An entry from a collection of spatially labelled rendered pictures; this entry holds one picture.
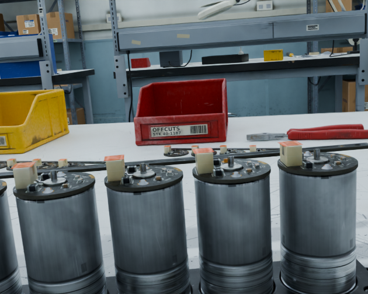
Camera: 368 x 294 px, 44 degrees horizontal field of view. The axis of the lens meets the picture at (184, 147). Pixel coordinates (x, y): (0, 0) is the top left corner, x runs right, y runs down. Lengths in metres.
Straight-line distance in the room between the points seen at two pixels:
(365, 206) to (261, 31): 2.19
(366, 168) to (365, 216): 0.10
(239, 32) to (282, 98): 2.24
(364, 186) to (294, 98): 4.31
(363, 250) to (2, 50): 2.67
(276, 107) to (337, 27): 2.24
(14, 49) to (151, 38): 0.79
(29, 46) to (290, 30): 1.43
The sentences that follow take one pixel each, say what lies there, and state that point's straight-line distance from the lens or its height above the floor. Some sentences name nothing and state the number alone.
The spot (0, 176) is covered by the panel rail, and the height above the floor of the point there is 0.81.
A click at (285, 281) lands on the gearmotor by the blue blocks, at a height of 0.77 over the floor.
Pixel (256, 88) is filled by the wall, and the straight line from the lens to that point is 4.60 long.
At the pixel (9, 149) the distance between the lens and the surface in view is 0.53.
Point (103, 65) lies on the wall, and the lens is 4.82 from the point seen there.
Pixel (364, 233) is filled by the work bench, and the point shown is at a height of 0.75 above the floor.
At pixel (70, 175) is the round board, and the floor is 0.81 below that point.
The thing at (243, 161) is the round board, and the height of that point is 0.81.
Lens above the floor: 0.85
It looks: 12 degrees down
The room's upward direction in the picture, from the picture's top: 4 degrees counter-clockwise
